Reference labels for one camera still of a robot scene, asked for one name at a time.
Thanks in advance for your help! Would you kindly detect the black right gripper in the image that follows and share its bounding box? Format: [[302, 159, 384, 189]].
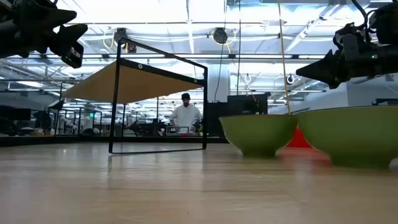
[[295, 24, 398, 90]]

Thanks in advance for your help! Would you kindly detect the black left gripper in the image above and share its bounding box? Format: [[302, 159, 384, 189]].
[[0, 0, 89, 70]]

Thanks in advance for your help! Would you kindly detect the green bowl with floral inside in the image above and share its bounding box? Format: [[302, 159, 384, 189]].
[[219, 114, 299, 157], [295, 105, 398, 170]]

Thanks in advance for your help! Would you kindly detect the red mini bowl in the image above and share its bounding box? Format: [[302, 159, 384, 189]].
[[286, 128, 312, 148]]

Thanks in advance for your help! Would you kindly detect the black cabinet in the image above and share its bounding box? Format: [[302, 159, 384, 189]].
[[207, 93, 269, 138]]

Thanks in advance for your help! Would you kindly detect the dark background monitor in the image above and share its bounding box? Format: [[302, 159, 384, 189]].
[[0, 105, 32, 122]]

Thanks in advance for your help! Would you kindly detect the person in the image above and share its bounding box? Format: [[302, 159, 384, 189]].
[[169, 92, 203, 135]]

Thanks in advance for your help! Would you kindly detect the yellow hanging power cord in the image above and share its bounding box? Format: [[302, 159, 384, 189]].
[[277, 0, 292, 115]]

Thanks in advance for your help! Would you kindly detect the black ceiling cord reel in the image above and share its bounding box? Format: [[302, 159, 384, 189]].
[[113, 27, 129, 44], [212, 27, 229, 45]]

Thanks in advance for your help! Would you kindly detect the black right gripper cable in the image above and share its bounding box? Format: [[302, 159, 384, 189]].
[[350, 0, 370, 32]]

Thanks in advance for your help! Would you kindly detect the black hanging cable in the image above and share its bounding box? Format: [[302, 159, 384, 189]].
[[236, 0, 243, 96]]

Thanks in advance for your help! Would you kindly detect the wooden shelf with black frame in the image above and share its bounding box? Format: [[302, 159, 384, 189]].
[[62, 37, 208, 155]]

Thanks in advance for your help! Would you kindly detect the black aluminium rig frame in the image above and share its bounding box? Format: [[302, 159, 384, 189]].
[[0, 136, 229, 147]]

